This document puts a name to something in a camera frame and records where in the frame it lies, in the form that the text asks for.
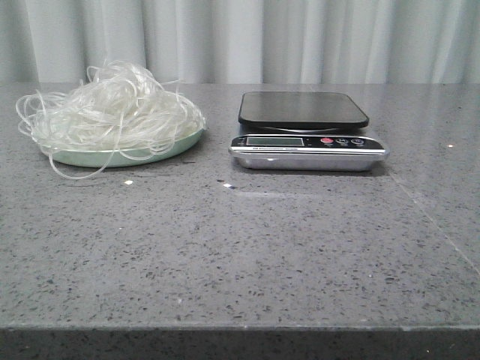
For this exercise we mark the white translucent vermicelli bundle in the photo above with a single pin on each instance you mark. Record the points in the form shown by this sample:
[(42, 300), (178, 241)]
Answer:
[(121, 107)]

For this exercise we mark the black silver kitchen scale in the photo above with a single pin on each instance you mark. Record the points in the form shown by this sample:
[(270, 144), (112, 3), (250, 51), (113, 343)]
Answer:
[(305, 130)]

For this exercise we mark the mint green plate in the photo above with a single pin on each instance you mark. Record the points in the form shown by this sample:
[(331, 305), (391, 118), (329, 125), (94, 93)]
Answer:
[(124, 158)]

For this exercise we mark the white pleated curtain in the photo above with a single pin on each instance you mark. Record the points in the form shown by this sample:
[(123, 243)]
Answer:
[(310, 42)]

